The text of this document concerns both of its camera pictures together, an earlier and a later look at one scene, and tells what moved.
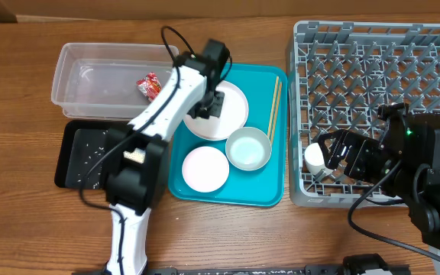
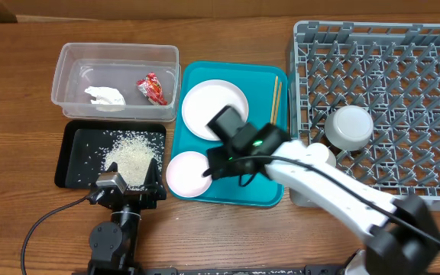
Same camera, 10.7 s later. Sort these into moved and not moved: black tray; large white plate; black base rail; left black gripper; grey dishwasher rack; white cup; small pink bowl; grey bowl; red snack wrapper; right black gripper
Moved: left black gripper; right black gripper; grey bowl; small pink bowl
Not moved: large white plate; grey dishwasher rack; black tray; white cup; red snack wrapper; black base rail
